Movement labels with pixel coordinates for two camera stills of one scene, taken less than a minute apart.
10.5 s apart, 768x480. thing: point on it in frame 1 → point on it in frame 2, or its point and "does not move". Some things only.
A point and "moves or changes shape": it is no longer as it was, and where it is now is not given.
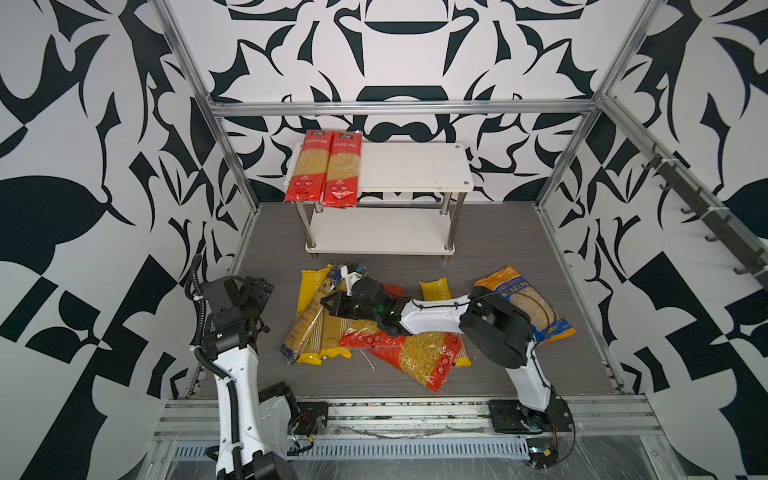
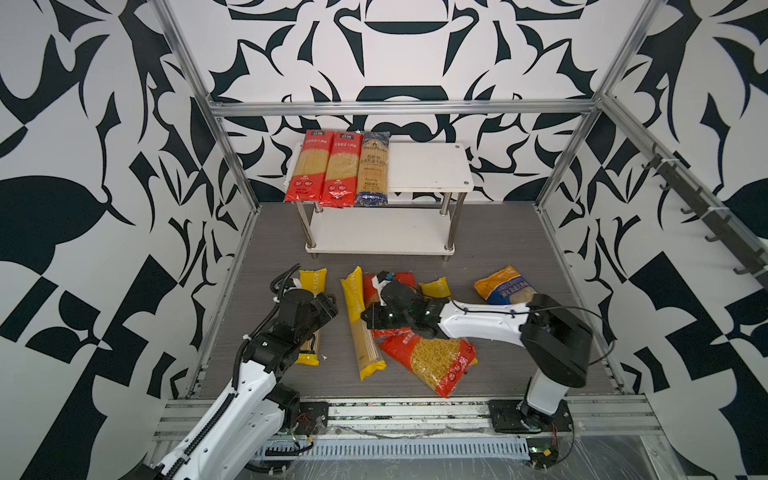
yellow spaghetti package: x=310 y=283 does not move
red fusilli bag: x=390 y=347 → x=372 y=296
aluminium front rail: x=616 y=418 does not move
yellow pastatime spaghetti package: x=334 y=330 → x=369 y=362
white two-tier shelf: x=397 y=167 does not move
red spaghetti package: x=309 y=176 does not move
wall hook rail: x=720 y=223 does not move
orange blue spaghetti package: x=296 y=337 moves or changes shape
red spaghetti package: x=344 y=168 does not move
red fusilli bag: x=427 y=357 moves or changes shape
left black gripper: x=256 y=290 → x=326 y=309
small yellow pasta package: x=435 y=289 does not move
